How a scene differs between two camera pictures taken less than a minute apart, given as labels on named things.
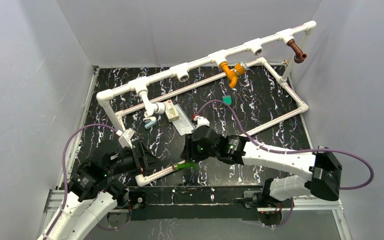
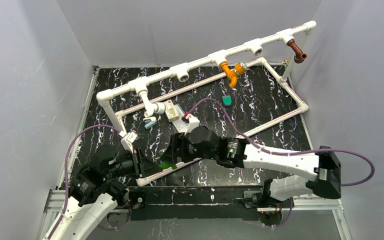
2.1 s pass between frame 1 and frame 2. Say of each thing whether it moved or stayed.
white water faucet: stayed
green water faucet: moved
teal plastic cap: stayed
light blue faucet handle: stayed
